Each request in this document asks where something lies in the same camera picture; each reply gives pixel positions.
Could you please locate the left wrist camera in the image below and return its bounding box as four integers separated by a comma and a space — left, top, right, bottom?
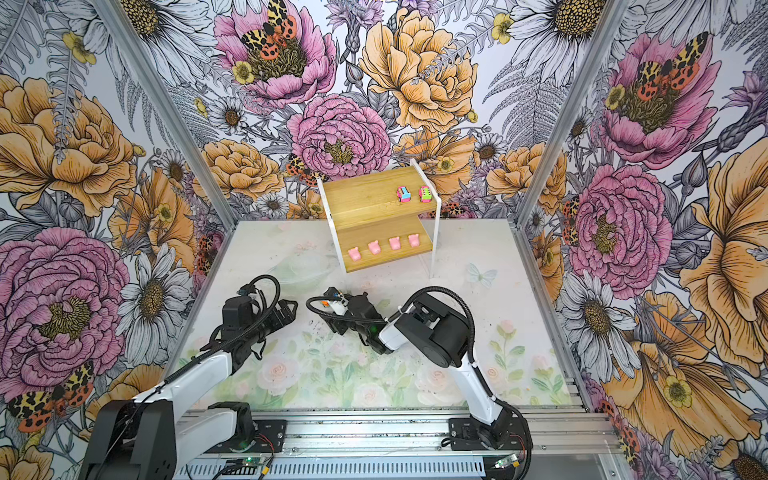
238, 284, 256, 296

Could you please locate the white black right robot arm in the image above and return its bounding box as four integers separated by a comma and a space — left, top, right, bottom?
306, 286, 533, 455

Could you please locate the green circuit board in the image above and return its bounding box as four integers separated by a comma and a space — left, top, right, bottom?
494, 454, 520, 469
226, 457, 274, 476

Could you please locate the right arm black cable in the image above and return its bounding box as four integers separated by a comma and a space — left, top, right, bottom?
305, 286, 532, 480

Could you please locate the aluminium mounting rail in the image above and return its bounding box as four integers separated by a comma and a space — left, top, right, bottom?
173, 410, 622, 460

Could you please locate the pink truck green bed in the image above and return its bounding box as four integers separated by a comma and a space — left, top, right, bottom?
419, 186, 434, 203

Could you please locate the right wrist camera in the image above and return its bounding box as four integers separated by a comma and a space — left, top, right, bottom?
324, 287, 348, 316

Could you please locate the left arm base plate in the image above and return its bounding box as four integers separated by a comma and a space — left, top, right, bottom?
207, 419, 288, 454

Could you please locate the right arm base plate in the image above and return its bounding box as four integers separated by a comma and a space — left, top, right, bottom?
447, 417, 532, 452

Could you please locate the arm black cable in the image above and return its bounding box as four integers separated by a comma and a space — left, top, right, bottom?
305, 286, 532, 480
161, 274, 282, 388

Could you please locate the green circuit board left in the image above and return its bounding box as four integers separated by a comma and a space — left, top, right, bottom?
226, 457, 274, 476

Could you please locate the bamboo two-tier shelf white frame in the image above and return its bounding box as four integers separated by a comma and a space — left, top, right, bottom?
317, 160, 442, 276

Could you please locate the pink truck blue bed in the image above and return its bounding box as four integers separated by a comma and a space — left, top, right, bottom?
396, 186, 412, 203

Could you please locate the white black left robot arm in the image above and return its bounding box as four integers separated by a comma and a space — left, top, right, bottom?
78, 294, 298, 479

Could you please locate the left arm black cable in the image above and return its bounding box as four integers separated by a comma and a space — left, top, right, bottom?
161, 274, 282, 388

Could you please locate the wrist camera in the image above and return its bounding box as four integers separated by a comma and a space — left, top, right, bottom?
324, 287, 348, 316
238, 284, 256, 296

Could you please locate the green circuit board right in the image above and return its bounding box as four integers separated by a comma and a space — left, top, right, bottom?
494, 454, 520, 469

